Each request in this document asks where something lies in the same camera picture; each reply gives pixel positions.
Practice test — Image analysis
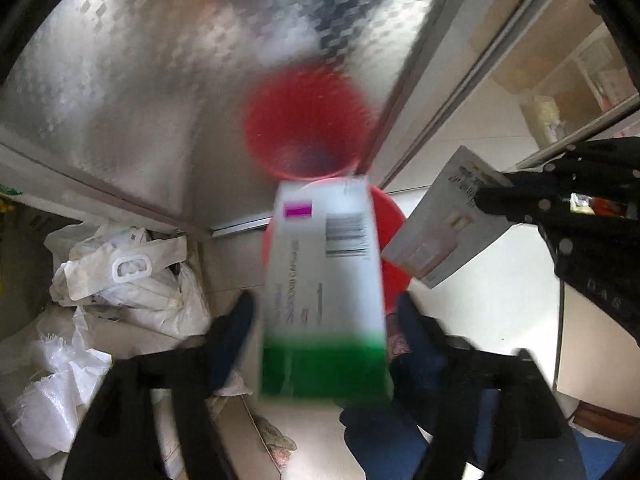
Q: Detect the person's blue jeans leg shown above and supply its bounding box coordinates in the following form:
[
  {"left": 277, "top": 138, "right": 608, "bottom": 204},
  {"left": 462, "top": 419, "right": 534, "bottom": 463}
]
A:
[{"left": 340, "top": 400, "right": 437, "bottom": 480}]

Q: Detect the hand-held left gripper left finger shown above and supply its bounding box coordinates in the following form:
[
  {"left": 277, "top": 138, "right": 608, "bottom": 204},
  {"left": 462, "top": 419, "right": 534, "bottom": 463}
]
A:
[{"left": 62, "top": 291, "right": 258, "bottom": 480}]

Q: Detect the torn white woven sack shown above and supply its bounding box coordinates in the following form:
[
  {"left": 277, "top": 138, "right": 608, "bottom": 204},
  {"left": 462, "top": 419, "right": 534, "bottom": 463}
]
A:
[{"left": 9, "top": 330, "right": 114, "bottom": 461}]

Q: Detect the storage shelf behind glass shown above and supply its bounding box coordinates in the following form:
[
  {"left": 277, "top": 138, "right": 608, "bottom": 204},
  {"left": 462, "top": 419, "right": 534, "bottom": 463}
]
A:
[{"left": 492, "top": 15, "right": 640, "bottom": 161}]

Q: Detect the aluminium sliding door frame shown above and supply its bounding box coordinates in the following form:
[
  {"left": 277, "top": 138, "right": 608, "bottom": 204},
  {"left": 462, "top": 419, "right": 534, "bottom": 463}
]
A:
[{"left": 372, "top": 0, "right": 601, "bottom": 193}]

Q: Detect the black cable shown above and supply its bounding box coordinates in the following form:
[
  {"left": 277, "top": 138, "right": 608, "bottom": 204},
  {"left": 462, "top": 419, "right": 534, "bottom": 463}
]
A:
[{"left": 550, "top": 275, "right": 583, "bottom": 423}]

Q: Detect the embossed metal door panel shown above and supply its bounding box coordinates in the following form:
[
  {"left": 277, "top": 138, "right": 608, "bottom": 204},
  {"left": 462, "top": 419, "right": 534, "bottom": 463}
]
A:
[{"left": 0, "top": 0, "right": 468, "bottom": 241}]

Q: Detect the white green cardboard box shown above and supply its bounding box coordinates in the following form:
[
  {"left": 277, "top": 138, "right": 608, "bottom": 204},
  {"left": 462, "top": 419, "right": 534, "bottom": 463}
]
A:
[{"left": 259, "top": 176, "right": 393, "bottom": 402}]

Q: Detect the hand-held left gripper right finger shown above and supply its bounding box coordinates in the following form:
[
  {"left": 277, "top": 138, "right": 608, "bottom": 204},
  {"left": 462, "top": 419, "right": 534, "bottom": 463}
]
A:
[{"left": 394, "top": 291, "right": 589, "bottom": 480}]

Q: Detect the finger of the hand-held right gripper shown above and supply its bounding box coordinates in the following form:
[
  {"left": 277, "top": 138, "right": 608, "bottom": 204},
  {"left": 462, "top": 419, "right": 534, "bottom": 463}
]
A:
[
  {"left": 474, "top": 182, "right": 578, "bottom": 226},
  {"left": 502, "top": 135, "right": 640, "bottom": 193}
]

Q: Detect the white plastic bag with handle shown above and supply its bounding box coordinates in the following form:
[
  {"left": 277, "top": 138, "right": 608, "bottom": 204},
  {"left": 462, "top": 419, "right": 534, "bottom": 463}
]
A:
[{"left": 44, "top": 224, "right": 189, "bottom": 312}]

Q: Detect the white printed cardboard box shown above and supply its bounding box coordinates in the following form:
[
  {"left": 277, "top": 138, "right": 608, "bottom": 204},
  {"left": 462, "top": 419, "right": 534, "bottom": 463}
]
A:
[{"left": 381, "top": 145, "right": 514, "bottom": 290}]

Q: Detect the large white woven sack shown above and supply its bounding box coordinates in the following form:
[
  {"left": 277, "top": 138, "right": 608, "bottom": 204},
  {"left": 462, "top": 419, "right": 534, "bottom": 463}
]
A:
[{"left": 0, "top": 260, "right": 213, "bottom": 461}]

